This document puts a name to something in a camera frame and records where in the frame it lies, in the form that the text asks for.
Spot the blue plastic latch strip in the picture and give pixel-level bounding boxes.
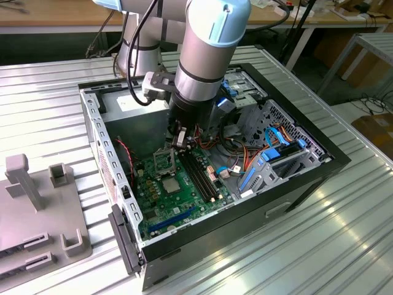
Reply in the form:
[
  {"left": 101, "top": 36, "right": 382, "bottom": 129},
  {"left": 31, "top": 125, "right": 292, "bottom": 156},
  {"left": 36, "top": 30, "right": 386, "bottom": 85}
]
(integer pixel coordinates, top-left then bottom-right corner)
[{"left": 239, "top": 167, "right": 257, "bottom": 192}]

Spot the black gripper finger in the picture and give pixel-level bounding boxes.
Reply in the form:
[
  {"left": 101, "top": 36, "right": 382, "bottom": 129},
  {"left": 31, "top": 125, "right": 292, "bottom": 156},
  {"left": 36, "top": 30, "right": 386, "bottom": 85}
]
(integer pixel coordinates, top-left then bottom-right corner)
[
  {"left": 185, "top": 124, "right": 200, "bottom": 151},
  {"left": 170, "top": 119, "right": 190, "bottom": 151}
]

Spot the CPU socket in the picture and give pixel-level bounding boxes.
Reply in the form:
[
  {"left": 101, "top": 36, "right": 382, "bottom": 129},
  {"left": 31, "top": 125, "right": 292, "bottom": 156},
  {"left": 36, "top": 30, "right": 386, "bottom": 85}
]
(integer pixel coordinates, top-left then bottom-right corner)
[{"left": 158, "top": 173, "right": 187, "bottom": 200}]

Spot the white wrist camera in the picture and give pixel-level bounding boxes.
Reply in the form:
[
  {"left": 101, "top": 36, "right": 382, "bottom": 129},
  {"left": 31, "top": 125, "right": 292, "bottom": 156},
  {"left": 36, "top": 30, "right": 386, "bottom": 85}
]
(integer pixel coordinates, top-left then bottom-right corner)
[{"left": 142, "top": 72, "right": 173, "bottom": 102}]

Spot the brown cardboard box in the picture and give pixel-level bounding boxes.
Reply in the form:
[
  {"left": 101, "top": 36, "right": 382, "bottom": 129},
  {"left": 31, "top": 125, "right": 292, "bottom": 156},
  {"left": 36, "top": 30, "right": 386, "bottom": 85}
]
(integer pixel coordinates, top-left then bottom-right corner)
[
  {"left": 351, "top": 112, "right": 393, "bottom": 154},
  {"left": 313, "top": 29, "right": 386, "bottom": 90}
]

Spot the white flat box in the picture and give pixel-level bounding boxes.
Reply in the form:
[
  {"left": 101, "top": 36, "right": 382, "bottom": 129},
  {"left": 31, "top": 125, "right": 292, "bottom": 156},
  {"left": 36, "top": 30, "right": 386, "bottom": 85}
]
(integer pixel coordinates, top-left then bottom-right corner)
[{"left": 274, "top": 4, "right": 316, "bottom": 18}]

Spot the metal socket cover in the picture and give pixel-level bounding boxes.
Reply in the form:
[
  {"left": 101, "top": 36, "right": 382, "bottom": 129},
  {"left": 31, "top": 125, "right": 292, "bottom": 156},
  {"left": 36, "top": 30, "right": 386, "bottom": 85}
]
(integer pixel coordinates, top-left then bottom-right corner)
[{"left": 152, "top": 147, "right": 176, "bottom": 181}]

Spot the hard disk in blue carrier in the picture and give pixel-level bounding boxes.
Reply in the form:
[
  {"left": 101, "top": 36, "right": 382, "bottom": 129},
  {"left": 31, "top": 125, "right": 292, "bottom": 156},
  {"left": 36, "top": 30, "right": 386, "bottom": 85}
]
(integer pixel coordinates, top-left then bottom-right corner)
[{"left": 260, "top": 138, "right": 307, "bottom": 163}]

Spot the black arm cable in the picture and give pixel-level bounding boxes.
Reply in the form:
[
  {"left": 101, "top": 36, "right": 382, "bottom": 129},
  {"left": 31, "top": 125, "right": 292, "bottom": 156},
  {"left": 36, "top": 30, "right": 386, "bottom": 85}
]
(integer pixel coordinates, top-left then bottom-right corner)
[
  {"left": 245, "top": 0, "right": 291, "bottom": 33},
  {"left": 126, "top": 0, "right": 160, "bottom": 107}
]

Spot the metal frame table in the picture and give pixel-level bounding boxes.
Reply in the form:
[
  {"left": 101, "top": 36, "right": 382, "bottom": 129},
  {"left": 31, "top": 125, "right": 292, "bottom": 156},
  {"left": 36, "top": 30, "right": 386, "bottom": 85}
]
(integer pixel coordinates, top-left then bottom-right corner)
[{"left": 317, "top": 32, "right": 393, "bottom": 96}]

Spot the blue flat wire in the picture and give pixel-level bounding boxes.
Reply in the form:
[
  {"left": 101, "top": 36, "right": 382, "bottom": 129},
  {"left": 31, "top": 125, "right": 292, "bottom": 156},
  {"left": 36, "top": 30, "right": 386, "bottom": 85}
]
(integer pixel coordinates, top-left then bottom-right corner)
[{"left": 263, "top": 126, "right": 292, "bottom": 148}]

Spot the grey disk bay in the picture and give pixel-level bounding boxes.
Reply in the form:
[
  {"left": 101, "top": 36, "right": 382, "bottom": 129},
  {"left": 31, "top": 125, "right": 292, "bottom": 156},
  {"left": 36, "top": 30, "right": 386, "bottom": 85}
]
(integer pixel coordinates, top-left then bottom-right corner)
[{"left": 233, "top": 147, "right": 326, "bottom": 200}]

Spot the black RAM slot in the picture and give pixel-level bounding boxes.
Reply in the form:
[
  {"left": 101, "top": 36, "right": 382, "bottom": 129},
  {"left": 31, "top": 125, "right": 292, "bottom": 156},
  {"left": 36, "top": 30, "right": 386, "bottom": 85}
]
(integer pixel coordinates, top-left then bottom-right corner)
[
  {"left": 179, "top": 152, "right": 216, "bottom": 202},
  {"left": 187, "top": 151, "right": 222, "bottom": 199}
]

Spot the grey power supply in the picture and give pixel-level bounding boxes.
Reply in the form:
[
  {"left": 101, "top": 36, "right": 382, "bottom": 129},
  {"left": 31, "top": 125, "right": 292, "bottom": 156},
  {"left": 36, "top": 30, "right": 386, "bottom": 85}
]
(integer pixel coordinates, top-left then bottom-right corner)
[{"left": 98, "top": 87, "right": 171, "bottom": 158}]

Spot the long wooden desk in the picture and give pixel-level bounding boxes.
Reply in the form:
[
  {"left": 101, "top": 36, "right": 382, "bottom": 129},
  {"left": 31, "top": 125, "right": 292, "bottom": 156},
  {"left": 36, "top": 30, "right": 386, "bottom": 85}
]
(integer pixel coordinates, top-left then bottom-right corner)
[{"left": 0, "top": 0, "right": 393, "bottom": 70}]

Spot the black stand pole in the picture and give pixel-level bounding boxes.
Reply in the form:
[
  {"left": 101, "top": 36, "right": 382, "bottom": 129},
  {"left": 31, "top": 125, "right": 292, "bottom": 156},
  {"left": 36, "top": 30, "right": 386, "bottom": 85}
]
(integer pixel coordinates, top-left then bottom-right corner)
[{"left": 279, "top": 0, "right": 317, "bottom": 67}]

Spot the grey parts rack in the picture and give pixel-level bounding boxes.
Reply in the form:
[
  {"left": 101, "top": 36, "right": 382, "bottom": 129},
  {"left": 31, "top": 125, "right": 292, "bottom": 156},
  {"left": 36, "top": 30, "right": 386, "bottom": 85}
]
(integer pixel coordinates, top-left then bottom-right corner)
[{"left": 0, "top": 154, "right": 95, "bottom": 275}]

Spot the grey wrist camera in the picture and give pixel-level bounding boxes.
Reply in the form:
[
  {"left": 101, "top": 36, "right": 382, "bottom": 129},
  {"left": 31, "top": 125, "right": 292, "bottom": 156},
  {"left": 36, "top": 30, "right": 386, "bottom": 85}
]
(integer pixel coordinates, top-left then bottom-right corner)
[{"left": 218, "top": 97, "right": 234, "bottom": 115}]

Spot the blue drive carrier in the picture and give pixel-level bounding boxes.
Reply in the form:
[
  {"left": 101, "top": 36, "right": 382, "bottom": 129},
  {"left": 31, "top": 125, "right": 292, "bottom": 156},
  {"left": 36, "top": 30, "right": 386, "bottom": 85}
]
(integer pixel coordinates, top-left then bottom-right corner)
[{"left": 220, "top": 79, "right": 241, "bottom": 100}]

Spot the coloured wire bundle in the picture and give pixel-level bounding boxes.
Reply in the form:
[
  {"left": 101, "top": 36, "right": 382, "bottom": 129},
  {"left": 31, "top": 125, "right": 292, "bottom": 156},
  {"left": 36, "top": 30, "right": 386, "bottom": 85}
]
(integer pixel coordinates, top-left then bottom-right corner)
[{"left": 193, "top": 122, "right": 262, "bottom": 178}]

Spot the black camera bracket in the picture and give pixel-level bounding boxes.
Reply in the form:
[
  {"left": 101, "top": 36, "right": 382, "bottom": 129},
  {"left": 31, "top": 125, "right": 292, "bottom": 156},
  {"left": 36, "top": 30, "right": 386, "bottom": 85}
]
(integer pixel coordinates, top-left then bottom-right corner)
[{"left": 149, "top": 71, "right": 178, "bottom": 93}]

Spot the blue expansion slot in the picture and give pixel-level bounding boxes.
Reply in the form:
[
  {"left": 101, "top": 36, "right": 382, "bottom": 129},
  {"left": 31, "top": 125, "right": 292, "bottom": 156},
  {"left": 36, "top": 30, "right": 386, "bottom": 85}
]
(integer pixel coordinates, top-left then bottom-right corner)
[{"left": 147, "top": 205, "right": 198, "bottom": 234}]

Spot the black case fan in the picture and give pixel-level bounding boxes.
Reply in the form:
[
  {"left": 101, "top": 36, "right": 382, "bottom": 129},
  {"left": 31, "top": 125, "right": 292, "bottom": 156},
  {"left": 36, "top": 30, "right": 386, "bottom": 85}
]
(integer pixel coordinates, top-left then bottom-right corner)
[{"left": 114, "top": 138, "right": 138, "bottom": 197}]

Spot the green motherboard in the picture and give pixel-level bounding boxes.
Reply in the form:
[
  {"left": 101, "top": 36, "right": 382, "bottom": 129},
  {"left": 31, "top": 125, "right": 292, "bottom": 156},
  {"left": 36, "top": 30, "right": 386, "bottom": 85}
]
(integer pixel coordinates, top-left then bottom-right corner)
[{"left": 132, "top": 143, "right": 238, "bottom": 243}]

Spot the black open PC case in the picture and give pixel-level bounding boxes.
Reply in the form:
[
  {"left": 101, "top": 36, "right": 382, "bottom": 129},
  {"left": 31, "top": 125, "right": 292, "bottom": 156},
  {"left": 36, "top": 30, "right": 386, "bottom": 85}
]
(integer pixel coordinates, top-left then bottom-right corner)
[{"left": 77, "top": 62, "right": 352, "bottom": 292}]

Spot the silver CPU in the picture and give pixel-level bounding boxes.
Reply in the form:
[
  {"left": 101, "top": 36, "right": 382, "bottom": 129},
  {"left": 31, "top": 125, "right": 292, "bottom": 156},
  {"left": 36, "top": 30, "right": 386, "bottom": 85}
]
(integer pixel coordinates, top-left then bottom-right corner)
[{"left": 161, "top": 177, "right": 183, "bottom": 195}]

